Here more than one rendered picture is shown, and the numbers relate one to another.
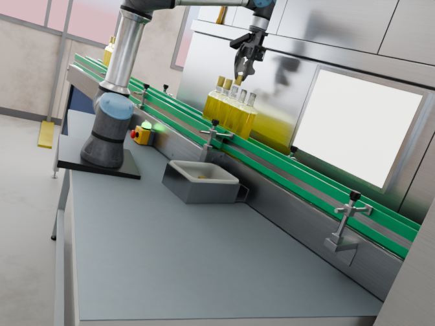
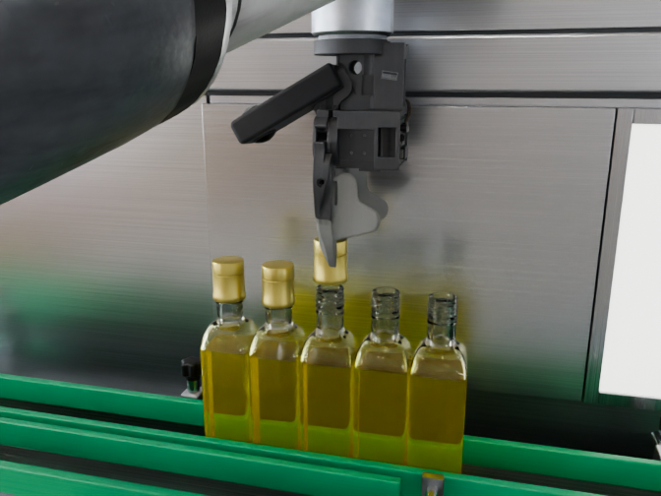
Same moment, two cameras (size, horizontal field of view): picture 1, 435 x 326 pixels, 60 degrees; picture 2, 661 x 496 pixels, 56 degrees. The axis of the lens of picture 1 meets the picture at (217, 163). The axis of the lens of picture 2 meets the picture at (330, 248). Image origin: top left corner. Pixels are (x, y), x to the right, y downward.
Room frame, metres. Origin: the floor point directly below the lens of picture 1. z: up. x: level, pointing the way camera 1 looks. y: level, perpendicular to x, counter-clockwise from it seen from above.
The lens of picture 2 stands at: (1.12, 0.37, 1.35)
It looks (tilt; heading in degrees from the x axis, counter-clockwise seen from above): 15 degrees down; 326
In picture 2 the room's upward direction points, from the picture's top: straight up
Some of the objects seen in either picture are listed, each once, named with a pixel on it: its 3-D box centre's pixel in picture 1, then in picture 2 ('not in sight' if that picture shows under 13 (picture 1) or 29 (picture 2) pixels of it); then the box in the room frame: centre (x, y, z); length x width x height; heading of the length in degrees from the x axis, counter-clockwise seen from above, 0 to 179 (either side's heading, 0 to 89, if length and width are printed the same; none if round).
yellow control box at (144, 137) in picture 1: (143, 136); not in sight; (1.74, 0.37, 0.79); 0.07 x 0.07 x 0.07; 42
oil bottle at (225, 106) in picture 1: (224, 121); (330, 420); (1.63, 0.02, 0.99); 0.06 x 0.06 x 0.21; 43
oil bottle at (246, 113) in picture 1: (241, 129); (436, 434); (1.55, -0.05, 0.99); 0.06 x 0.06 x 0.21; 43
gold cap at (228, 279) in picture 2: (220, 81); (228, 279); (1.72, 0.10, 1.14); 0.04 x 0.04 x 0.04
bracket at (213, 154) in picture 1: (212, 158); not in sight; (1.48, 0.02, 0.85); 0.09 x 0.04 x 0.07; 132
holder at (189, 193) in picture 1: (206, 184); not in sight; (1.33, 0.01, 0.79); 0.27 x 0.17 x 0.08; 132
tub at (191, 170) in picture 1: (201, 181); not in sight; (1.31, 0.03, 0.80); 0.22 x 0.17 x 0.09; 132
